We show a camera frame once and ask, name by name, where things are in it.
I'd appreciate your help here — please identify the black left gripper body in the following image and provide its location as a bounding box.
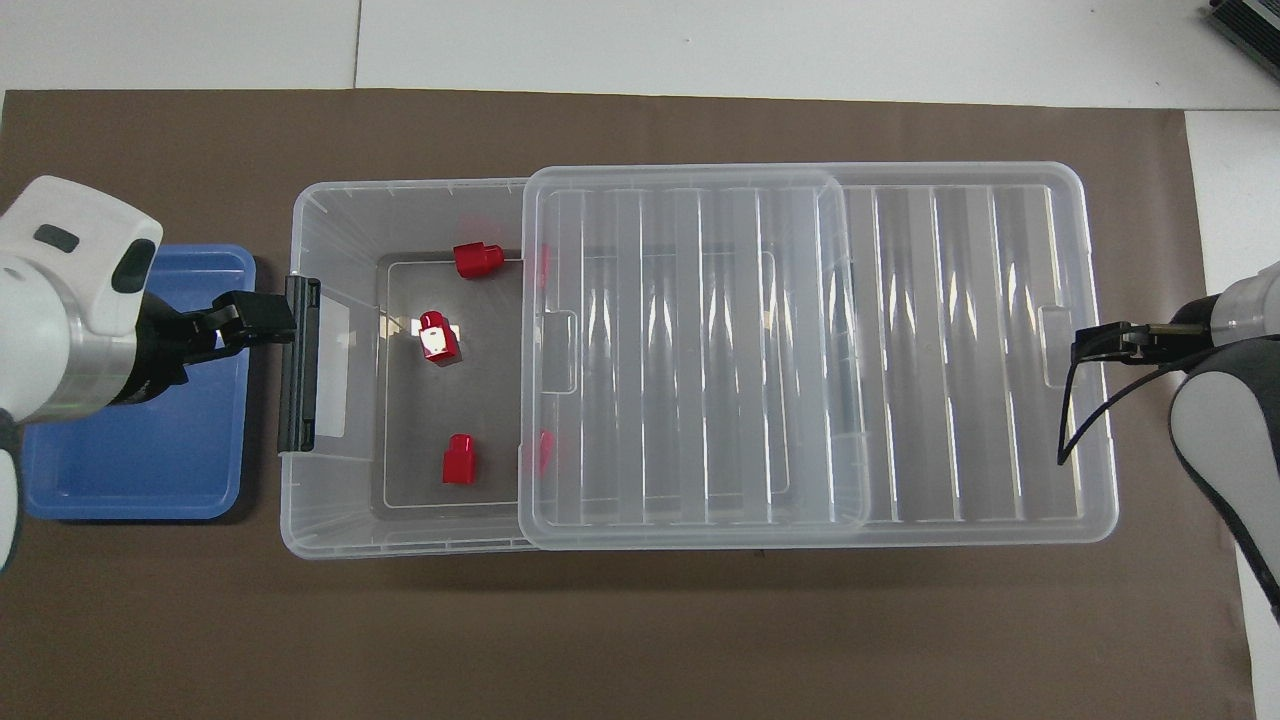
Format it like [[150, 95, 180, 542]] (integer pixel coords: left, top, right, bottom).
[[124, 291, 225, 407]]

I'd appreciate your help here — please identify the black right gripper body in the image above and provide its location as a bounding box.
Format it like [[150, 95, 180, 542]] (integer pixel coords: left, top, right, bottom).
[[1139, 319, 1217, 370]]

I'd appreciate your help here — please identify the black box latch handle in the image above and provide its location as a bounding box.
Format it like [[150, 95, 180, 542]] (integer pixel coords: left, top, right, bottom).
[[277, 276, 322, 455]]

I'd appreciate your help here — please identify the clear ribbed plastic lid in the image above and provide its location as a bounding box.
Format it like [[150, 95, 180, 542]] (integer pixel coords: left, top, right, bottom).
[[518, 160, 1120, 552]]

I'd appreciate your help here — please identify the blue plastic tray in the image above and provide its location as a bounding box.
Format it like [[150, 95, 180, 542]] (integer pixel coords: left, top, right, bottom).
[[22, 244, 258, 522]]

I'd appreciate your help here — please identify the clear plastic storage box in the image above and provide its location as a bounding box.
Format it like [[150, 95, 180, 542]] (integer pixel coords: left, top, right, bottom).
[[280, 178, 873, 559]]

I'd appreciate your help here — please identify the grey ridged metal device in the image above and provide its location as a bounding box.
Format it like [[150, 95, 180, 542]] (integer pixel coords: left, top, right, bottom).
[[1203, 0, 1280, 69]]

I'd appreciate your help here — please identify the brown paper table mat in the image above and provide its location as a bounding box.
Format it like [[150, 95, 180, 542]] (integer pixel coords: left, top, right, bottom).
[[0, 88, 1257, 720]]

